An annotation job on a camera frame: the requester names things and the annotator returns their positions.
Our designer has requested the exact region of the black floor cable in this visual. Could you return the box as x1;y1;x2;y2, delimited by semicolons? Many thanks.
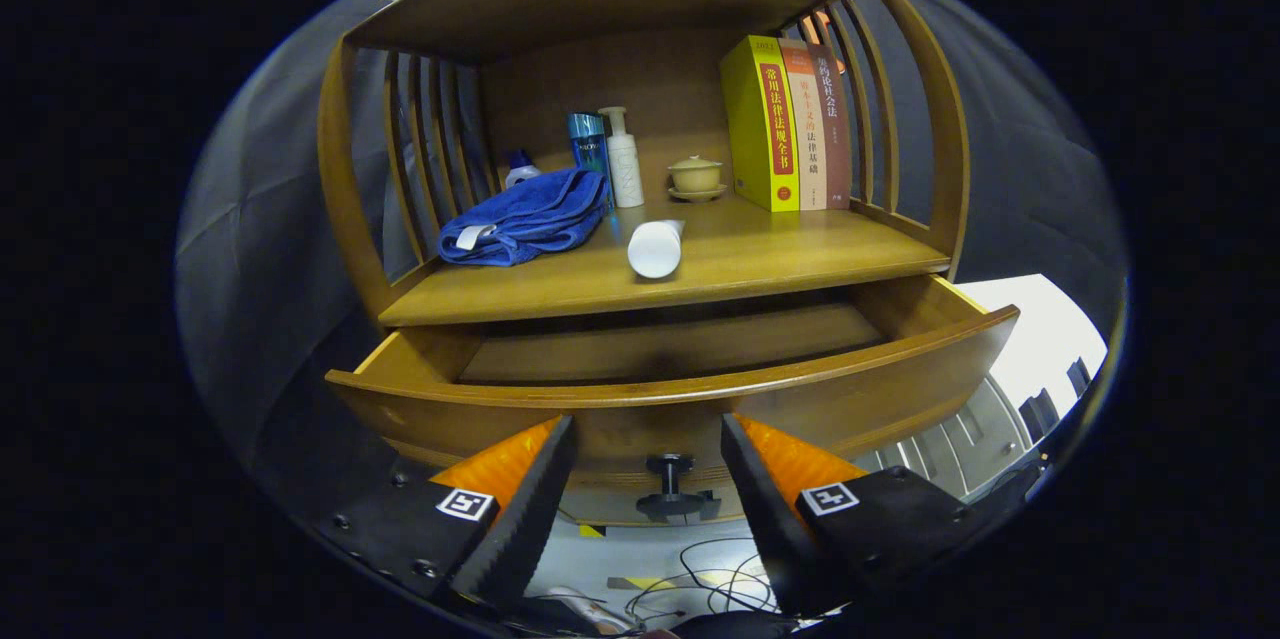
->
625;537;781;620

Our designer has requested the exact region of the beige lidded teacup with saucer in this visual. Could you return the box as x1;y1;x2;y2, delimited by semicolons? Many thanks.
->
667;155;728;203

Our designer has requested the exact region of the white cleanser tube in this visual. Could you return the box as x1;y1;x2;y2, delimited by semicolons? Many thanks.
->
627;218;687;280

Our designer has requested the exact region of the wooden drawer with black knob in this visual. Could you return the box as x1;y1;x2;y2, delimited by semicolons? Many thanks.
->
325;274;1021;527

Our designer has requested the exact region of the cream and orange book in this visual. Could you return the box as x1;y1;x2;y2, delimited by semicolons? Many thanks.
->
778;39;828;211

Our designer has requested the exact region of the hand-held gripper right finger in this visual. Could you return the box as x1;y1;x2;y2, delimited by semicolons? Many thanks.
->
720;412;1001;617

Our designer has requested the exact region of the teal bottle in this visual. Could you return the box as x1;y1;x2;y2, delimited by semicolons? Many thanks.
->
567;112;613;210

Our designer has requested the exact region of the yellow book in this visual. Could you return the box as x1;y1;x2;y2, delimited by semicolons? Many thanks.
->
720;35;801;213

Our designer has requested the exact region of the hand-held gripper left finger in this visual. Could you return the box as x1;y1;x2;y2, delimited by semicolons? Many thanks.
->
318;414;578;610

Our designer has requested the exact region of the wooden countertop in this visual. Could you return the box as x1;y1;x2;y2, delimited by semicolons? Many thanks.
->
378;194;951;328

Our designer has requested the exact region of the brown book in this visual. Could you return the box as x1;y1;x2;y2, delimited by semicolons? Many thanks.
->
806;43;853;210

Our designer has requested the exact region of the white pump bottle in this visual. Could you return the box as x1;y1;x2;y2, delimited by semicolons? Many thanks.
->
598;106;646;209

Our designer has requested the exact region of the blue folded towel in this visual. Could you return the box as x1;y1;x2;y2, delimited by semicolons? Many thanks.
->
436;167;611;268

